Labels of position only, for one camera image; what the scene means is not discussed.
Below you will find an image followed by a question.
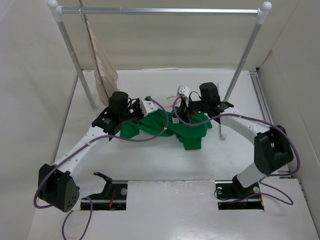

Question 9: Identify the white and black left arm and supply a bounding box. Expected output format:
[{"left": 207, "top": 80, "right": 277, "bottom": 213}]
[{"left": 33, "top": 91, "right": 158, "bottom": 213}]

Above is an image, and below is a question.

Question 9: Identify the white and metal clothes rack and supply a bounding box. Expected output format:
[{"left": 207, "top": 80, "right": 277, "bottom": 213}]
[{"left": 46, "top": 0, "right": 273, "bottom": 140}]

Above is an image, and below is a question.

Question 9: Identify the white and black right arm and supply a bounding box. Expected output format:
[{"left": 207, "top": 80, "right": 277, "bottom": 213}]
[{"left": 174, "top": 82, "right": 294, "bottom": 199}]

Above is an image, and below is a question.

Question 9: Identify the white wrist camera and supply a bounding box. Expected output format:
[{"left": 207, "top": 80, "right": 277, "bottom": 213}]
[
  {"left": 176, "top": 85, "right": 190, "bottom": 99},
  {"left": 139, "top": 99, "right": 158, "bottom": 117}
]

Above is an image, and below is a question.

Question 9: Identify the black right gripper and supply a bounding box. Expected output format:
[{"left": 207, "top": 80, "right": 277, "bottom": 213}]
[{"left": 174, "top": 95, "right": 210, "bottom": 121}]

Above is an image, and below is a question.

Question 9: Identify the aluminium rail at right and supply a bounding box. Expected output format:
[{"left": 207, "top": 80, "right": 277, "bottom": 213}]
[{"left": 249, "top": 70, "right": 274, "bottom": 124}]

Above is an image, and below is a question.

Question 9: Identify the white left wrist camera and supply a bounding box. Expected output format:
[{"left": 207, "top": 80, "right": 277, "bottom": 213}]
[{"left": 139, "top": 99, "right": 158, "bottom": 117}]

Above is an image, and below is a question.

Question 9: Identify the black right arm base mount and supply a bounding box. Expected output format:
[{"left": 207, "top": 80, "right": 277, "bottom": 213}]
[{"left": 214, "top": 181, "right": 264, "bottom": 210}]

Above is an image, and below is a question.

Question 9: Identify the green t shirt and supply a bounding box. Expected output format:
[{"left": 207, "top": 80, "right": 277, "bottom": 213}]
[{"left": 120, "top": 109, "right": 212, "bottom": 151}]

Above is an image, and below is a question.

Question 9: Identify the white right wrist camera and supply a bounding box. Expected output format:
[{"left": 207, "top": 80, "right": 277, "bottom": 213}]
[{"left": 176, "top": 85, "right": 190, "bottom": 99}]

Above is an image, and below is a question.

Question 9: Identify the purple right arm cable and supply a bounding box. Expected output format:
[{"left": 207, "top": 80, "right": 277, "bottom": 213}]
[{"left": 172, "top": 96, "right": 301, "bottom": 206}]

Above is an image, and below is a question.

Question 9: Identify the pink wire hanger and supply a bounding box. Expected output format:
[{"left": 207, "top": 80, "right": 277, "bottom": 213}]
[{"left": 164, "top": 94, "right": 188, "bottom": 110}]

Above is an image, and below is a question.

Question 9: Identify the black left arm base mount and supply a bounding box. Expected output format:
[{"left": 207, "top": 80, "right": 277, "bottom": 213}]
[{"left": 79, "top": 172, "right": 128, "bottom": 211}]

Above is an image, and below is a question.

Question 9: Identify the beige garment on hanger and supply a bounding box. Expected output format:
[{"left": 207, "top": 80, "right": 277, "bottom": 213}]
[{"left": 87, "top": 23, "right": 120, "bottom": 107}]

